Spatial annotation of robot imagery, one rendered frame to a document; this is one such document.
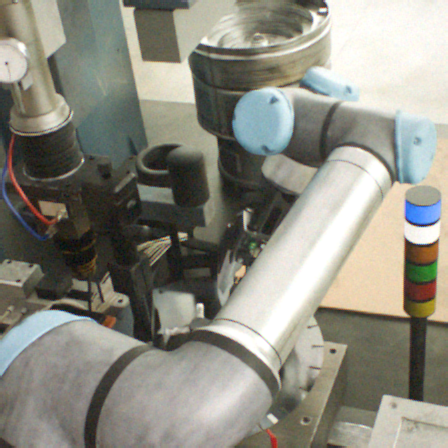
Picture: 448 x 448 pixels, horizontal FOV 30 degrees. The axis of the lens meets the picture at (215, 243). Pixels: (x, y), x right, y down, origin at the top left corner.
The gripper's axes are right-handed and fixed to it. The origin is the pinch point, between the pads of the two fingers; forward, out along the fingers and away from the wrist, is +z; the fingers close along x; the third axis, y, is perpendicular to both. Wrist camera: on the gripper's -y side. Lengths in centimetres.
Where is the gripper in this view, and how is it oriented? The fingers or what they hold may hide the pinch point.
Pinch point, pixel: (228, 297)
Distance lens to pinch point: 119.9
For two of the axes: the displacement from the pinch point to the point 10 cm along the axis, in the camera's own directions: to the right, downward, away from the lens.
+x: 9.3, 3.4, 1.6
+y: 0.0, 4.4, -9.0
